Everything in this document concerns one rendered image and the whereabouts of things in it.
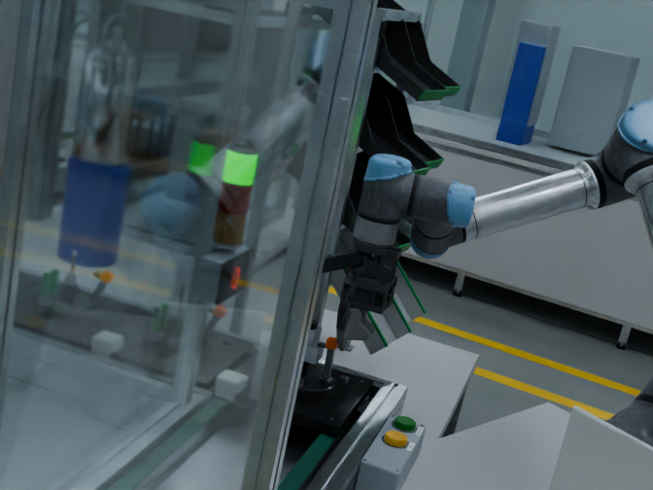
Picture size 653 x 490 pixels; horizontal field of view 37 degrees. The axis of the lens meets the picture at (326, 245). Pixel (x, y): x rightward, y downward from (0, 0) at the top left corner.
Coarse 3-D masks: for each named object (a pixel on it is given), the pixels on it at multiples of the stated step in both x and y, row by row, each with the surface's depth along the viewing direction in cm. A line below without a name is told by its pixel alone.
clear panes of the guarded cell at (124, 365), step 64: (64, 0) 40; (128, 0) 45; (192, 0) 51; (256, 0) 59; (320, 0) 71; (64, 64) 41; (128, 64) 46; (192, 64) 53; (256, 64) 62; (320, 64) 75; (64, 128) 43; (128, 128) 48; (192, 128) 56; (256, 128) 65; (320, 128) 80; (0, 192) 39; (64, 192) 44; (128, 192) 50; (192, 192) 58; (256, 192) 69; (0, 256) 40; (64, 256) 46; (128, 256) 52; (192, 256) 61; (256, 256) 73; (0, 320) 42; (64, 320) 47; (128, 320) 54; (192, 320) 64; (256, 320) 77; (0, 384) 43; (64, 384) 49; (128, 384) 57; (192, 384) 67; (256, 384) 82; (0, 448) 45; (64, 448) 51; (128, 448) 59; (192, 448) 71; (256, 448) 87
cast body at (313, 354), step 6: (312, 324) 177; (312, 330) 177; (318, 330) 178; (312, 336) 176; (318, 336) 179; (312, 342) 177; (318, 342) 180; (306, 348) 177; (312, 348) 177; (318, 348) 177; (324, 348) 181; (306, 354) 178; (312, 354) 177; (318, 354) 178; (306, 360) 178; (312, 360) 177; (318, 360) 179
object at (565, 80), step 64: (448, 0) 564; (512, 0) 549; (576, 0) 534; (640, 0) 521; (448, 64) 570; (512, 64) 555; (576, 64) 540; (640, 64) 526; (448, 128) 577; (512, 128) 561; (576, 128) 546
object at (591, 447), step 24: (576, 408) 165; (576, 432) 165; (600, 432) 161; (624, 432) 158; (576, 456) 165; (600, 456) 162; (624, 456) 158; (648, 456) 155; (552, 480) 169; (576, 480) 165; (600, 480) 162; (624, 480) 158; (648, 480) 155
